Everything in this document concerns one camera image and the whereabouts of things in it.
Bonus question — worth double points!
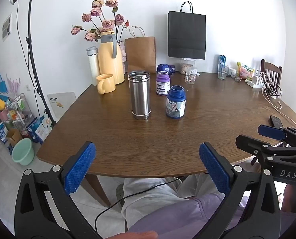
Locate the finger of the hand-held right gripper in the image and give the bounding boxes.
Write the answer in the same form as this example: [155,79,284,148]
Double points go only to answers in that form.
[236,134,296,160]
[258,124,296,148]

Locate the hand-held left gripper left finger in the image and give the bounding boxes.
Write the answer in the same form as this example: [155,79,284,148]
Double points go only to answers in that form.
[14,141,102,239]

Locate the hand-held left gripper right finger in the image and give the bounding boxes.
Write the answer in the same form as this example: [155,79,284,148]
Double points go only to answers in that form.
[199,142,282,239]

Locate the stainless steel cup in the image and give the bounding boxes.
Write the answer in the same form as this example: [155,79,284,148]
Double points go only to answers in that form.
[128,70,151,120]

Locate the person's right forearm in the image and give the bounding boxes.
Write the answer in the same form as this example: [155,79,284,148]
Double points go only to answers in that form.
[281,184,296,214]

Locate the person's left hand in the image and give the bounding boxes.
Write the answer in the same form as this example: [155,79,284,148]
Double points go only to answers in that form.
[105,230,159,239]

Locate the green slipper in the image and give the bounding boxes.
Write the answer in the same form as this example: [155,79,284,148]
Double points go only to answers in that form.
[116,183,125,200]

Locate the white power strip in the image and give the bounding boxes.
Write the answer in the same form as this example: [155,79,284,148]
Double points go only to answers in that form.
[247,70,265,88]

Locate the blue and white package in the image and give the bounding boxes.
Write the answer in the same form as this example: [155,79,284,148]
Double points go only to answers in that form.
[26,115,52,144]

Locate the wooden chair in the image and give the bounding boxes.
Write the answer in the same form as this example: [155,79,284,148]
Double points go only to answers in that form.
[260,59,283,88]

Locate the green plastic bucket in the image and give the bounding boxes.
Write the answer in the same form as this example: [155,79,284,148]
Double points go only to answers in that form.
[12,138,35,166]

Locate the person's purple shirt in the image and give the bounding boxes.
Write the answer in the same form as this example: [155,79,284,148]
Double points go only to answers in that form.
[128,193,250,239]

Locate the colourful snack packets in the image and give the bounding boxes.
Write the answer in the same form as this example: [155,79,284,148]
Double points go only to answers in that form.
[237,62,255,81]

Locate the white sign board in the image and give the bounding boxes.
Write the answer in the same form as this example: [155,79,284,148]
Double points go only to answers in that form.
[47,92,77,120]

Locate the person's white trousers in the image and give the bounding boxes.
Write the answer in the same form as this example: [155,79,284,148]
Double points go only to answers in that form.
[120,173,222,223]

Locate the clear drinking glass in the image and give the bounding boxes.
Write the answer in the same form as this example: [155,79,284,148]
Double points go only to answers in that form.
[218,64,230,80]

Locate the cardboard box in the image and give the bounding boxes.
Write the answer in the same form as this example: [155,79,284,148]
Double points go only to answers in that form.
[6,128,23,147]

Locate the blue supplement bottle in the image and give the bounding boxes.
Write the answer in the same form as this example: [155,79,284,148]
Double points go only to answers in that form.
[165,85,187,119]

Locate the clear patterned glass jar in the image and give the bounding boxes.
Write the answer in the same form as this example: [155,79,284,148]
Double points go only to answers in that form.
[185,67,198,85]

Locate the yellow mug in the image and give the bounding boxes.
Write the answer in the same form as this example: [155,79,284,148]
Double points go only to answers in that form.
[96,74,117,95]

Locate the glass jar with cereal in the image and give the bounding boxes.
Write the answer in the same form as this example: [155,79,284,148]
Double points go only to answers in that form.
[180,58,196,75]

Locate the purple supplement bottle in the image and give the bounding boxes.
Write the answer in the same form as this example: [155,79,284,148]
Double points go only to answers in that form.
[156,71,171,96]

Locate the white thermos bottle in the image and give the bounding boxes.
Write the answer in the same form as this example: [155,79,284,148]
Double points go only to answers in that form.
[86,46,101,86]

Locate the yellow thermos jug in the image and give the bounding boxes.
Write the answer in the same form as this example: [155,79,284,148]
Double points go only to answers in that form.
[98,31,125,85]

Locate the blue hanging bag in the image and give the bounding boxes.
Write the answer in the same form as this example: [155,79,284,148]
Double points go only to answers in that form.
[0,73,8,95]

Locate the black light stand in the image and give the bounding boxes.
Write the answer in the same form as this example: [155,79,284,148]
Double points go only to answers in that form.
[7,0,57,130]

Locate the black paper bag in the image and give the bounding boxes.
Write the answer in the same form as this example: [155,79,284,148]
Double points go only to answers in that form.
[167,1,206,60]

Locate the brown paper bag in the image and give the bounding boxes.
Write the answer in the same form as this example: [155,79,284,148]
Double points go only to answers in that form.
[125,26,156,74]

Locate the dried pink rose bouquet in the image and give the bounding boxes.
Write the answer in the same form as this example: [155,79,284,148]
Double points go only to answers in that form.
[71,0,130,43]

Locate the beige charging cable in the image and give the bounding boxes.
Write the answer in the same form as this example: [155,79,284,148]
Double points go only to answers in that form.
[259,72,296,129]

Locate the black floor cable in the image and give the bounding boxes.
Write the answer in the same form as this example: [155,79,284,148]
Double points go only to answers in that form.
[95,178,186,233]

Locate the wire storage rack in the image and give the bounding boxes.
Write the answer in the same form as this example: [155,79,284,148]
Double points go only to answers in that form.
[0,93,32,140]

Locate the white wall panel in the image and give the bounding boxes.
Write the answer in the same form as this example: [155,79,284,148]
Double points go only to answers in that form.
[2,12,13,42]

